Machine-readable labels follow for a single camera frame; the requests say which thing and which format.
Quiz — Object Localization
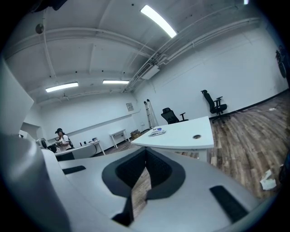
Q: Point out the large white work table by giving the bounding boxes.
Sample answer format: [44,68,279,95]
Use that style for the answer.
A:
[130,116,215,163]

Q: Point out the black office chair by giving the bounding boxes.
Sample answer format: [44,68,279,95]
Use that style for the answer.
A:
[201,90,231,124]
[161,107,189,125]

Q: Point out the grey aluminium ladder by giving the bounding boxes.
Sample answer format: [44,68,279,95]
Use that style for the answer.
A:
[143,98,159,130]

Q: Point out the white ceiling pipes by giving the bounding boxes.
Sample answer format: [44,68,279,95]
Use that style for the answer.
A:
[123,18,261,93]

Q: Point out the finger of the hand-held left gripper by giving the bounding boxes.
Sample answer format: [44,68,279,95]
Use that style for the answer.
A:
[54,144,98,162]

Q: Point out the white ceiling air conditioner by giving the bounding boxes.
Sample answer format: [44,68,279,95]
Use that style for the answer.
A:
[135,62,161,80]

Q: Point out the crumpled white tissue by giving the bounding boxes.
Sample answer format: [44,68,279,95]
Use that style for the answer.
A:
[259,169,277,191]

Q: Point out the long white side table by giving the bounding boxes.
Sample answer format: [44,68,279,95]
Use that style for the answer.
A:
[78,140,106,157]

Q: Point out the small white table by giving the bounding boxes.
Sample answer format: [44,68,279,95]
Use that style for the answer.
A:
[109,129,126,149]

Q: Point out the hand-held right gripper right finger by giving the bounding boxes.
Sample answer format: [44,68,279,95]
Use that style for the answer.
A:
[133,146,260,232]

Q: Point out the grey dome camera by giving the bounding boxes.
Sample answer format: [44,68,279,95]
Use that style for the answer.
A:
[36,138,48,150]

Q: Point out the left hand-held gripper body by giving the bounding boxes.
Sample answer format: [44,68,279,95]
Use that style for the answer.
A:
[0,58,73,232]

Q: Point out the white and blue plastic package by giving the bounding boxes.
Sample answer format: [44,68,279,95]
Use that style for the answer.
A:
[148,127,167,138]

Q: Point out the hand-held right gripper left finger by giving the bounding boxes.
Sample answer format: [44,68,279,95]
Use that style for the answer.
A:
[55,146,145,232]

